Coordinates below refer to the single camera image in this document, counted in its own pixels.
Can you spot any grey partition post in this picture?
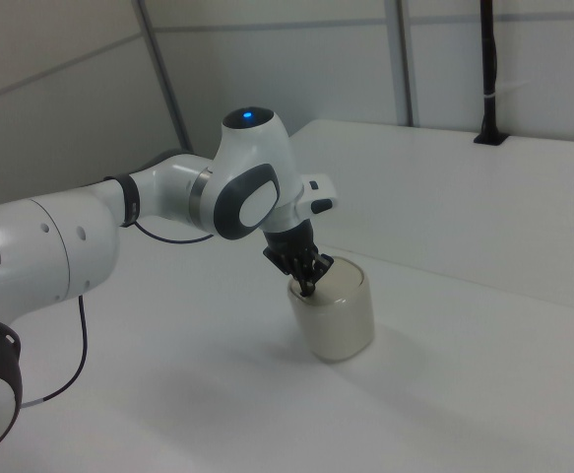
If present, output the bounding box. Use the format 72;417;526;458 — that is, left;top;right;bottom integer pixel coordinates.
383;0;421;128
132;0;194;155

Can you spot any white trash bin lid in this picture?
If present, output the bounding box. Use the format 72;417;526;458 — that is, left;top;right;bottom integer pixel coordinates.
290;259;366;305

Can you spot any small white trash bin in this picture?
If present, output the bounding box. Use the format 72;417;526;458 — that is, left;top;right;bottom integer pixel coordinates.
286;259;377;365

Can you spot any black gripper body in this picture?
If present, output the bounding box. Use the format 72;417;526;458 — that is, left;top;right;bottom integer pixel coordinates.
264;220;320;261

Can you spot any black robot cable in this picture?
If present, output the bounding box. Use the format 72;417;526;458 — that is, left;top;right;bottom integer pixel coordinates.
19;219;217;409

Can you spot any black pole with base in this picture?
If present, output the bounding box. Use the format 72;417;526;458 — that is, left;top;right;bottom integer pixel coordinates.
473;0;510;147

